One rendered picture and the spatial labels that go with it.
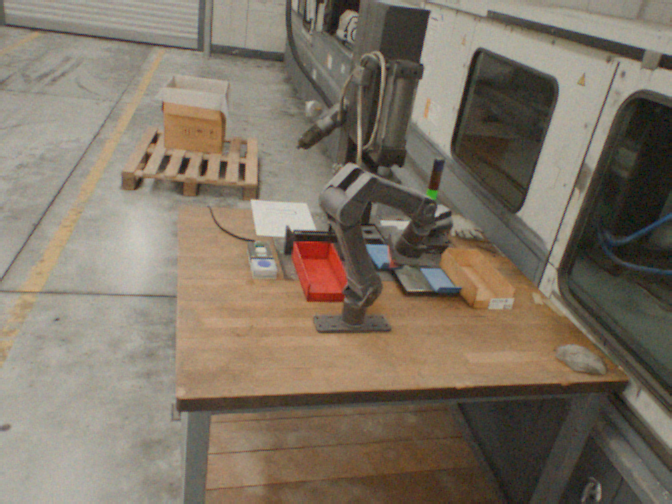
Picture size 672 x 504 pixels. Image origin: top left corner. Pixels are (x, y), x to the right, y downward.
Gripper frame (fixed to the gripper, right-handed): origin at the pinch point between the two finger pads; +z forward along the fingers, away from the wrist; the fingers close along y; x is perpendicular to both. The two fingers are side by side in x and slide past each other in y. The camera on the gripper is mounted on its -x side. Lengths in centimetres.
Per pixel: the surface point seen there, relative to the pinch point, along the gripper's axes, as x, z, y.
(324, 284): 16.8, 11.6, -0.2
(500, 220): -65, 28, 39
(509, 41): -69, -6, 102
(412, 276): -11.3, 10.6, 2.5
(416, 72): -3, -32, 43
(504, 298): -33.7, 0.7, -10.0
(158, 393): 59, 122, 7
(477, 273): -36.4, 13.3, 5.7
